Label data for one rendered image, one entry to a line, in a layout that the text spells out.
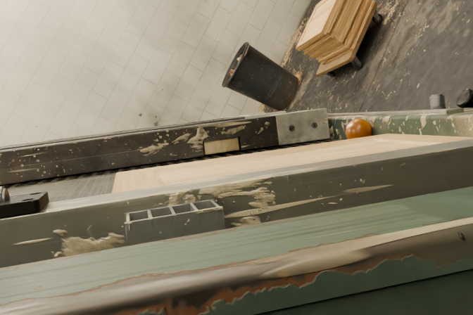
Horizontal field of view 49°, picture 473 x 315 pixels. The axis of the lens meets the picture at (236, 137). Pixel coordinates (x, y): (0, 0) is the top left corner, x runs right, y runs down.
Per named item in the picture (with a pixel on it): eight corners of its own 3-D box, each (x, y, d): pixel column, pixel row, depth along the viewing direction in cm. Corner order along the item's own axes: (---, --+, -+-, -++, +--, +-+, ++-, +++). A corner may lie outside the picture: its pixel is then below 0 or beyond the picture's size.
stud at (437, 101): (449, 110, 88) (447, 93, 87) (436, 112, 87) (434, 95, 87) (440, 110, 90) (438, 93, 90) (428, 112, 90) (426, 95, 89)
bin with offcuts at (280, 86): (309, 67, 508) (252, 35, 495) (287, 113, 498) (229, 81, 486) (290, 77, 558) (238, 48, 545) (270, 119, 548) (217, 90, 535)
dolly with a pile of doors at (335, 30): (390, 8, 383) (345, -21, 375) (364, 69, 373) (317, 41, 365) (351, 30, 442) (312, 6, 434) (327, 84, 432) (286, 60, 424)
